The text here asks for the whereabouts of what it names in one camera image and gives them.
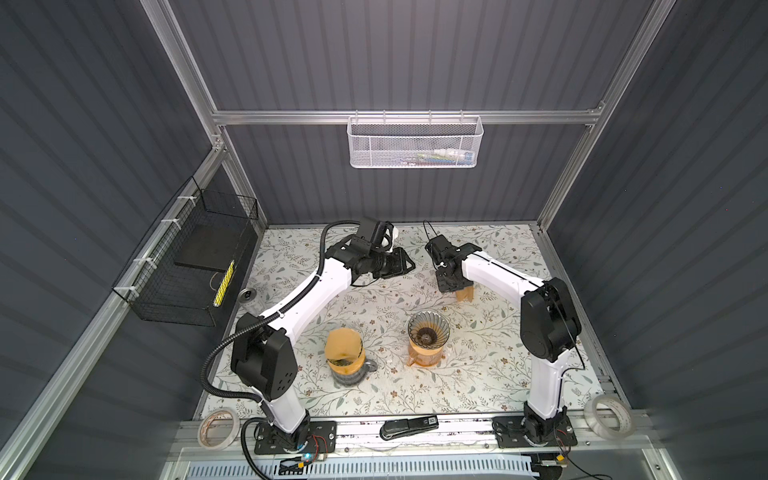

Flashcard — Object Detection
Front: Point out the orange glass pitcher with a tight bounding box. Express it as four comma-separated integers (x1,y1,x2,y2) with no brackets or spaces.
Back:
407,344,443,367

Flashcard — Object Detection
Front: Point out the grey glass pitcher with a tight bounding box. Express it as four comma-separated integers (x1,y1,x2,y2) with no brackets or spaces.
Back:
328,359,378,386

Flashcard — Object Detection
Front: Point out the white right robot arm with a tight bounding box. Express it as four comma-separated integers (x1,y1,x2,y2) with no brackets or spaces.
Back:
425,235,582,445

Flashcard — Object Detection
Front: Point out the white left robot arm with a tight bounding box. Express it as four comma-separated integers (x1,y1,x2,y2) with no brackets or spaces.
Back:
230,243,415,436

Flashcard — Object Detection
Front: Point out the small metal cap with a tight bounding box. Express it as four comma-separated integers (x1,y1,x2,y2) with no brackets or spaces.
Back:
238,288,256,303

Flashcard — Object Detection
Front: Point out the black stapler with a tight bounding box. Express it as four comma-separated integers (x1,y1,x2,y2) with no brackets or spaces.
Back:
379,415,439,441

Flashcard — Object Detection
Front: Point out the tape roll left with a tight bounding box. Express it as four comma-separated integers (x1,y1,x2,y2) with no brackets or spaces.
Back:
196,407,240,451

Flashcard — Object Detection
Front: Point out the clear tape roll right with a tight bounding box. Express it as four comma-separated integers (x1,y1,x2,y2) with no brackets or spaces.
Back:
583,394,636,441

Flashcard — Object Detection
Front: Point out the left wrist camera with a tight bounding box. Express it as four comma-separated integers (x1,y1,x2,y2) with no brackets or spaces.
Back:
356,218,398,253

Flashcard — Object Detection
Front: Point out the white wire mesh basket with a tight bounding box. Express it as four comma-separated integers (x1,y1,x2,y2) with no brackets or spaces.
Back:
346,114,485,169

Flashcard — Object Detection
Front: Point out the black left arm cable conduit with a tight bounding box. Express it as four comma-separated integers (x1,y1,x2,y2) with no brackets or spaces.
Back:
199,220,361,480

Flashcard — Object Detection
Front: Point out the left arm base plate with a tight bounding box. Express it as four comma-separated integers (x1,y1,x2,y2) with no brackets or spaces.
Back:
253,420,338,455

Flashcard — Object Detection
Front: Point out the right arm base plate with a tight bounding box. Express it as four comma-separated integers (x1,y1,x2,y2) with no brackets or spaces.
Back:
492,412,578,448

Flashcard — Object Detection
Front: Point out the black wire basket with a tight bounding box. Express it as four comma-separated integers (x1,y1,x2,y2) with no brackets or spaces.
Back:
113,180,260,327

